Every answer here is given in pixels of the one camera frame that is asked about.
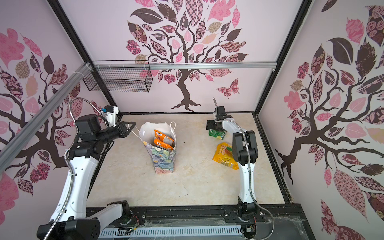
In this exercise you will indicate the black wire basket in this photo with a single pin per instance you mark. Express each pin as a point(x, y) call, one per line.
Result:
point(129, 77)

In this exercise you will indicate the orange white snack bag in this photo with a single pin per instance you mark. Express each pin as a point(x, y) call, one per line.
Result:
point(163, 137)
point(162, 145)

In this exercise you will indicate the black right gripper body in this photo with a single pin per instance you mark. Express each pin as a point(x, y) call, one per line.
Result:
point(213, 125)

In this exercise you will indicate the aluminium rail left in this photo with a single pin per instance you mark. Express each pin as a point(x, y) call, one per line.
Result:
point(12, 149)

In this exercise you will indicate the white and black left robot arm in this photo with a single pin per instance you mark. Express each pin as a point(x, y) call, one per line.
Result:
point(70, 221)

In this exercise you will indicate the white slotted cable duct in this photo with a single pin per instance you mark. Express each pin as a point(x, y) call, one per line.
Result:
point(169, 232)

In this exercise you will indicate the green snack bag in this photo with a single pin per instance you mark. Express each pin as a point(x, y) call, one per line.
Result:
point(217, 134)

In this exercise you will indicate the aluminium rail back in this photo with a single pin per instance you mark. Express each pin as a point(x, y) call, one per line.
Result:
point(190, 66)

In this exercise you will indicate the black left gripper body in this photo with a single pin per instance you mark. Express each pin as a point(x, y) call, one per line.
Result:
point(111, 133)

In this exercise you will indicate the black base frame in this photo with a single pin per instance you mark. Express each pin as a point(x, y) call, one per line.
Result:
point(271, 222)

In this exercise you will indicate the aluminium rail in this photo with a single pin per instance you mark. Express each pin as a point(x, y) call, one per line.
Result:
point(12, 149)
point(190, 66)

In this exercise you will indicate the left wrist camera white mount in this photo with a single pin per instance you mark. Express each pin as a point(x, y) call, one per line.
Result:
point(110, 113)

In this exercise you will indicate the yellow snack bag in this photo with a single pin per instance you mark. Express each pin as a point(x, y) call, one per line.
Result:
point(224, 156)

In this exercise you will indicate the floral paper bag white handles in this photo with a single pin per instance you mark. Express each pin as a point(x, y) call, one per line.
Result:
point(163, 161)

